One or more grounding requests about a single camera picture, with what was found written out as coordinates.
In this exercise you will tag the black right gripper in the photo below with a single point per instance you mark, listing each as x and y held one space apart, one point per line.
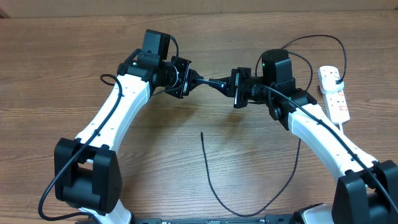
235 83

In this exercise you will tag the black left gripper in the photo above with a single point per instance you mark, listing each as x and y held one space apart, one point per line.
181 90

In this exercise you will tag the blue Galaxy smartphone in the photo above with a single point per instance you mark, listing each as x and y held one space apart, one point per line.
212 83

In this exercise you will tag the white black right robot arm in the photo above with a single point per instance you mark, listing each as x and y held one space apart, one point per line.
366 189

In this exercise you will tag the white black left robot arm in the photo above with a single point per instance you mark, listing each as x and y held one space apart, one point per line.
87 173

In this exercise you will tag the white charger plug adapter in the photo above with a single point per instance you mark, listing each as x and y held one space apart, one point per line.
331 84

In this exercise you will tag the white power strip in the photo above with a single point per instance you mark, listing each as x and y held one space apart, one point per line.
335 103

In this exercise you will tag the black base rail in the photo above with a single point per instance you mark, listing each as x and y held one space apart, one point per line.
268 219

